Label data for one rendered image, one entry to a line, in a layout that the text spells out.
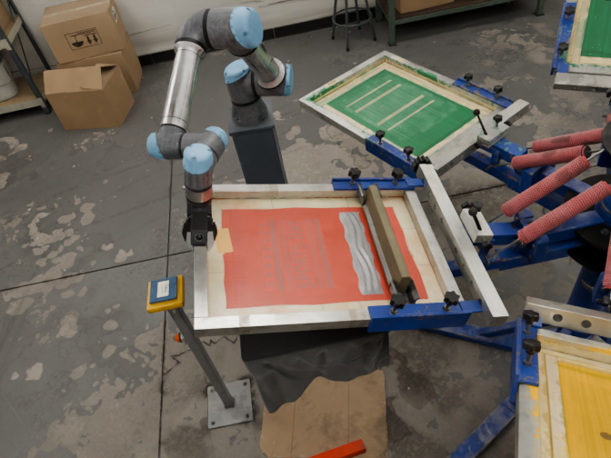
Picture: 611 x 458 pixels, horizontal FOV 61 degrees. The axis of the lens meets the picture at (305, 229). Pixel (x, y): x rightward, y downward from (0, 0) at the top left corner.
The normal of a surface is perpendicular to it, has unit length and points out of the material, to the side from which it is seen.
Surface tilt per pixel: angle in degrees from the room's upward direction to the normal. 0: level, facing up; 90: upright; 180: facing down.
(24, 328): 0
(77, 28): 89
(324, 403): 2
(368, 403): 0
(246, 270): 15
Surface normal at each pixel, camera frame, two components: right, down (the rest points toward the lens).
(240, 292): 0.12, -0.70
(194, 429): -0.14, -0.67
